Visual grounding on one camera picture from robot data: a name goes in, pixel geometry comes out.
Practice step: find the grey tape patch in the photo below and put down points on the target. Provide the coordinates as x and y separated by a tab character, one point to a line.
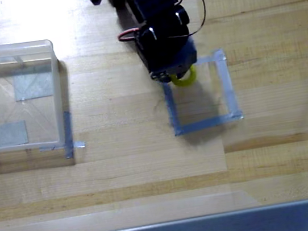
33	83
10	134

